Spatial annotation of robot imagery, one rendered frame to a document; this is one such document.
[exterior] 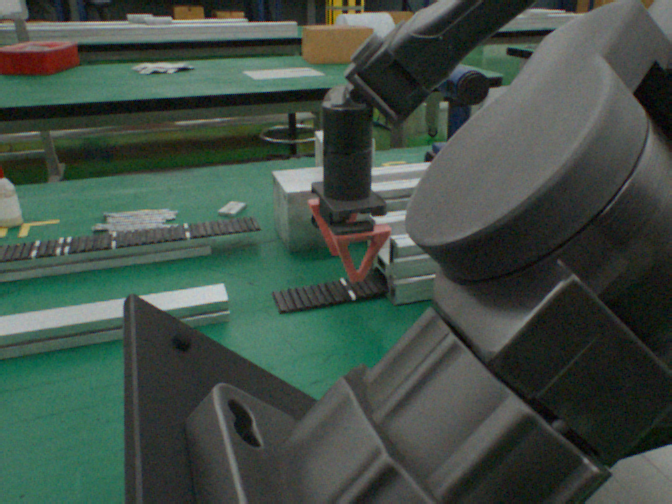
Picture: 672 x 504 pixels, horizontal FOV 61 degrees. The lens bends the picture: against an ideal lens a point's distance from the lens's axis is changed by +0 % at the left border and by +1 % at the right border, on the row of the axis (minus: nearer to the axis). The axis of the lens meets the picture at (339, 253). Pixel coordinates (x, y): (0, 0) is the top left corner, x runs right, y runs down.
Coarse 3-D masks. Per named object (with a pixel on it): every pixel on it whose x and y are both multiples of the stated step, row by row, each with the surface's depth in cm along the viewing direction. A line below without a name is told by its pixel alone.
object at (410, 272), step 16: (400, 224) 74; (368, 240) 77; (400, 240) 68; (384, 256) 73; (400, 256) 69; (416, 256) 70; (368, 272) 79; (384, 272) 73; (400, 272) 69; (416, 272) 69; (432, 272) 70; (400, 288) 70; (416, 288) 70; (432, 288) 71; (400, 304) 71
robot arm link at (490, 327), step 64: (640, 192) 15; (576, 256) 15; (640, 256) 15; (448, 320) 17; (512, 320) 15; (576, 320) 15; (640, 320) 16; (512, 384) 15; (576, 384) 15; (640, 384) 15
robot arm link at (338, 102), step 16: (336, 96) 65; (352, 96) 65; (336, 112) 61; (352, 112) 61; (368, 112) 62; (336, 128) 62; (352, 128) 62; (368, 128) 63; (336, 144) 63; (352, 144) 62; (368, 144) 63
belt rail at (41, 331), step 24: (216, 288) 69; (48, 312) 64; (72, 312) 64; (96, 312) 64; (120, 312) 64; (168, 312) 65; (192, 312) 66; (216, 312) 67; (0, 336) 60; (24, 336) 61; (48, 336) 62; (72, 336) 63; (96, 336) 63; (120, 336) 64
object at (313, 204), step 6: (312, 204) 72; (318, 204) 72; (312, 210) 72; (318, 210) 72; (318, 216) 72; (354, 216) 74; (318, 222) 73; (324, 222) 73; (324, 228) 73; (324, 234) 73; (330, 234) 74; (330, 240) 74; (330, 246) 74; (336, 252) 75
